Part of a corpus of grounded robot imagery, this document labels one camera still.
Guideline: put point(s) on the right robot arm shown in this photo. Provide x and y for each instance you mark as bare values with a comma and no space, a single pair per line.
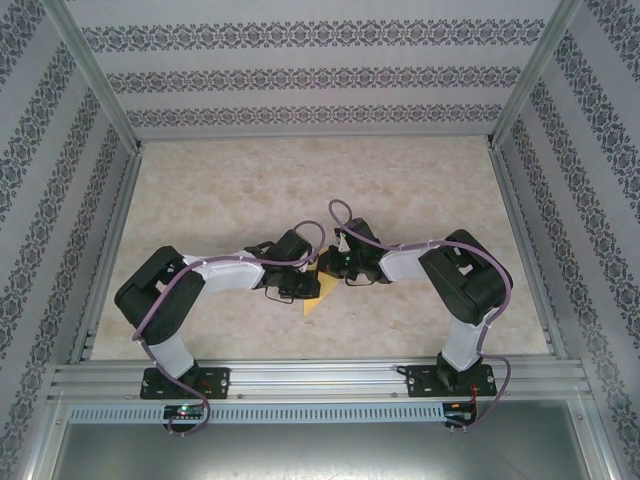
470,285

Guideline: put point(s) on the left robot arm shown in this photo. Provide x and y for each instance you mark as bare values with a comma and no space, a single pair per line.
160,295

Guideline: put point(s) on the grey metal sheet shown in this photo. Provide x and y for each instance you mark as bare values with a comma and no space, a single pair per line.
320,450

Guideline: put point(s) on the controller board with green light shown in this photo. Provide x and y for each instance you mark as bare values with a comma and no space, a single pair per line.
185,411

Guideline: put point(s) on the controller board with orange light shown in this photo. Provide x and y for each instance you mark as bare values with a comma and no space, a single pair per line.
457,411

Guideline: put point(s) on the long aluminium mounting rail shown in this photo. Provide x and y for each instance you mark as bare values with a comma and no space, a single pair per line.
320,380

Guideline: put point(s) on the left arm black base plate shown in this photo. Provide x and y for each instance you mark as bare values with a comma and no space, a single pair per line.
220,382

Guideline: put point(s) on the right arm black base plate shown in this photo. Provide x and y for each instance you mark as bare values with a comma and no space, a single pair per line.
420,380

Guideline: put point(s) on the aluminium side rail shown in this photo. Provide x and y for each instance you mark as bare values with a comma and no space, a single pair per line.
110,250
524,250

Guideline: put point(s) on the aluminium frame post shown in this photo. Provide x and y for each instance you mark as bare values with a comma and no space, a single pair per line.
537,75
95,75

